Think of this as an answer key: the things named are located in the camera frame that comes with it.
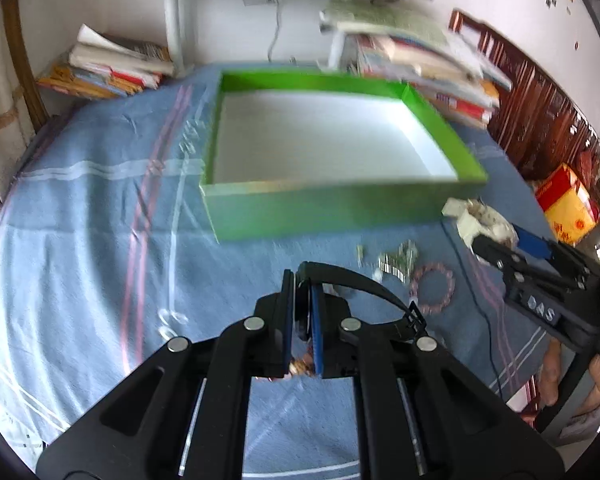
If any blue striped bed sheet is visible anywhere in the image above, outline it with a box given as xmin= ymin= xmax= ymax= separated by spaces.
xmin=0 ymin=66 xmax=548 ymax=466

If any pink bead bracelet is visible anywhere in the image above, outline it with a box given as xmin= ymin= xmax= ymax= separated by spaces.
xmin=408 ymin=263 xmax=456 ymax=316

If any green cardboard box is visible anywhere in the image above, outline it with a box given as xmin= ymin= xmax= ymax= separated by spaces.
xmin=200 ymin=70 xmax=488 ymax=242

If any left book stack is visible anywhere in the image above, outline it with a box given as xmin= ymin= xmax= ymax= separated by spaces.
xmin=36 ymin=24 xmax=176 ymax=100

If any book stack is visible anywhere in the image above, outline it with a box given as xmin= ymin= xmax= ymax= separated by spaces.
xmin=320 ymin=0 xmax=513 ymax=129
xmin=36 ymin=24 xmax=176 ymax=100

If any right book stack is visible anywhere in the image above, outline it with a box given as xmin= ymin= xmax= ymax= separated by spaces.
xmin=320 ymin=0 xmax=513 ymax=129

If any black cable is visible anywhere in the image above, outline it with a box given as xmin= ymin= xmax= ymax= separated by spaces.
xmin=439 ymin=219 xmax=506 ymax=401

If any red bead bracelet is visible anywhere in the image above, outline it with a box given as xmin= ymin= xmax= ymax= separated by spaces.
xmin=288 ymin=353 xmax=315 ymax=377

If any person right hand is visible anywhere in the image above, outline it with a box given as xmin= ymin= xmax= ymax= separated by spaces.
xmin=539 ymin=338 xmax=600 ymax=415

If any silver crystal ring bracelet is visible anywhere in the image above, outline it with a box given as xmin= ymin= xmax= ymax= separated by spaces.
xmin=355 ymin=239 xmax=422 ymax=281

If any red yellow gift bag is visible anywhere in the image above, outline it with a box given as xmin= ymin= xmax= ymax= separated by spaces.
xmin=534 ymin=164 xmax=600 ymax=246

